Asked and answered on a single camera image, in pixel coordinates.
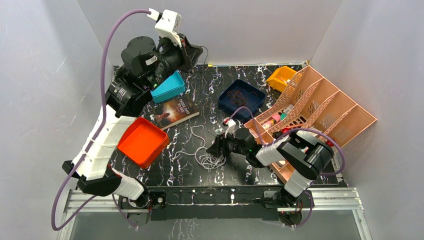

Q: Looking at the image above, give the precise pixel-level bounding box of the pink desk organizer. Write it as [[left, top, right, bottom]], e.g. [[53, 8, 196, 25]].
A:
[[242, 65, 378, 183]]

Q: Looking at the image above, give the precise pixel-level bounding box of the teal plastic bin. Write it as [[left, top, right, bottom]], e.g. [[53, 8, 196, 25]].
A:
[[151, 71, 186, 104]]

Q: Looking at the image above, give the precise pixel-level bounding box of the brown cable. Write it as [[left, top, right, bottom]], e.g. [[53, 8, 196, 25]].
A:
[[226, 87, 261, 109]]

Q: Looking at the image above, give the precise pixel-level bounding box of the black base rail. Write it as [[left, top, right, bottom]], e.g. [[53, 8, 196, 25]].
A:
[[117, 185, 315, 227]]

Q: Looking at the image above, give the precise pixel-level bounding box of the dark cable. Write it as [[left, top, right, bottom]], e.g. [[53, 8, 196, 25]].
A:
[[198, 45, 213, 133]]

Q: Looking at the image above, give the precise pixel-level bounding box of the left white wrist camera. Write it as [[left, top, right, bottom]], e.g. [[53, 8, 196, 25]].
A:
[[148, 8, 183, 48]]

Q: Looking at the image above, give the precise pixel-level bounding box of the yellow plastic bin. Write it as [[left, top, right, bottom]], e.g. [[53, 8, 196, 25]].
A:
[[266, 66, 297, 93]]

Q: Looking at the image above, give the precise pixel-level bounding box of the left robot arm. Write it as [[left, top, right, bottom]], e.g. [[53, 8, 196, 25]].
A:
[[62, 33, 203, 208]]

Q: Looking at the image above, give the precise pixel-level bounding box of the paperback book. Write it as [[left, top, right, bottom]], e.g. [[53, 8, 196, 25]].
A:
[[152, 95, 200, 131]]

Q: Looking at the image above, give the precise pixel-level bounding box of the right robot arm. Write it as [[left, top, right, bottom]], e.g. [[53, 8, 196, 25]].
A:
[[206, 128, 334, 207]]

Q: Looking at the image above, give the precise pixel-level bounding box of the dark blue plastic bin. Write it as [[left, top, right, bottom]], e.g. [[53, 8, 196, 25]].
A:
[[218, 79, 267, 115]]

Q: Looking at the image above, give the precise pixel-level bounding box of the cable bundle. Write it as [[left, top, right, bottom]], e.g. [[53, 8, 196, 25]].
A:
[[172, 125, 228, 171]]

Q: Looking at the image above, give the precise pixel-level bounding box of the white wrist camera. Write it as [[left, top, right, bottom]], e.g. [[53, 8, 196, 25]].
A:
[[223, 117, 236, 138], [148, 8, 183, 48]]

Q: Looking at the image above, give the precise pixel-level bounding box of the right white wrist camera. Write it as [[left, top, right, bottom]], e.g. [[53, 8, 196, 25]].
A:
[[223, 117, 236, 138]]

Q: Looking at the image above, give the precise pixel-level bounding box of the red black small tool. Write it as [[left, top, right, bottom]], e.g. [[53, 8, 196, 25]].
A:
[[276, 127, 290, 137]]

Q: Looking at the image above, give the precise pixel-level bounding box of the orange plastic bin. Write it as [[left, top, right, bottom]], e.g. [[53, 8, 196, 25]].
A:
[[117, 117, 170, 169]]

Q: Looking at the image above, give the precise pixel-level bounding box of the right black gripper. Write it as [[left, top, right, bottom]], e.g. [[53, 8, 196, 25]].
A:
[[206, 128, 248, 158]]

